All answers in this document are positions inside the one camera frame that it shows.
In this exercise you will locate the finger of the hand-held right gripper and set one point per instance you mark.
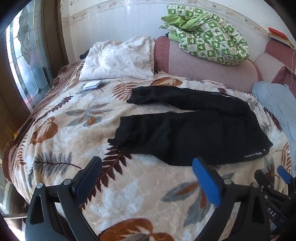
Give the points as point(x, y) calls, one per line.
point(263, 179)
point(284, 174)

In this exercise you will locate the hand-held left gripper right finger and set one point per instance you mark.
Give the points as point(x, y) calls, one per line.
point(205, 183)

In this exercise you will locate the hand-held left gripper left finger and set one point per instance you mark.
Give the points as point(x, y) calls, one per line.
point(89, 178)

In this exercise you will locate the black pants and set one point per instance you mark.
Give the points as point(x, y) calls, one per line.
point(185, 134)

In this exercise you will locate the leaf-print fleece blanket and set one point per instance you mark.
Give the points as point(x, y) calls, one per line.
point(81, 139)

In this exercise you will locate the light blue quilt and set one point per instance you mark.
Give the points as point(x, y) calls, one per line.
point(277, 104)

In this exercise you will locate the small white booklet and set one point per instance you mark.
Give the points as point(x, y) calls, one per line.
point(91, 85)

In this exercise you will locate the pink padded headboard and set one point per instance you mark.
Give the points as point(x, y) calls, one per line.
point(196, 67)

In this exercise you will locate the white printed pillow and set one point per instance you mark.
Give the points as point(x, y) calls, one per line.
point(115, 60)

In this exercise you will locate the dark cloth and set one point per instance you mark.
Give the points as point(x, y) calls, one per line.
point(83, 55)

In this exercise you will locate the stained glass window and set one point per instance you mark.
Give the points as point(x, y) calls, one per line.
point(25, 58)

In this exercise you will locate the book stack with red cover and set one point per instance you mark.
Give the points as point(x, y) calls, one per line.
point(278, 34)

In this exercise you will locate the green patterned quilt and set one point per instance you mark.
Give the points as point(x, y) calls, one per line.
point(208, 34)

